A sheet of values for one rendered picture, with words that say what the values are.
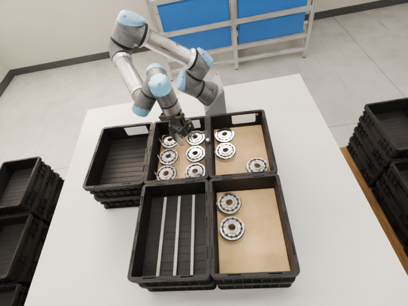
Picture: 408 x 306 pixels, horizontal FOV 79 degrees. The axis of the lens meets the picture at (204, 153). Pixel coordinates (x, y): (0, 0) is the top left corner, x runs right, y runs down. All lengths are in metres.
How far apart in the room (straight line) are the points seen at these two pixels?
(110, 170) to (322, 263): 1.10
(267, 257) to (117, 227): 0.75
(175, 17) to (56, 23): 1.89
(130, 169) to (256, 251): 0.75
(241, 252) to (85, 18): 3.64
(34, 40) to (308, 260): 4.26
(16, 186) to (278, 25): 2.87
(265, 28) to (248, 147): 2.01
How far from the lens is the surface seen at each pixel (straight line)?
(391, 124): 2.08
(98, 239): 1.42
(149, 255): 1.13
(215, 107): 1.57
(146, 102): 1.05
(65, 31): 4.28
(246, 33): 3.10
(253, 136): 1.36
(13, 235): 2.21
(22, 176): 2.32
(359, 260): 1.28
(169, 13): 2.94
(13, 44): 4.69
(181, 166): 1.29
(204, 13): 2.94
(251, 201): 1.14
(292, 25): 3.22
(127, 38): 1.32
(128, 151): 1.47
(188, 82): 1.48
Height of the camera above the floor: 1.85
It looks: 51 degrees down
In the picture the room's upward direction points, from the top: 14 degrees counter-clockwise
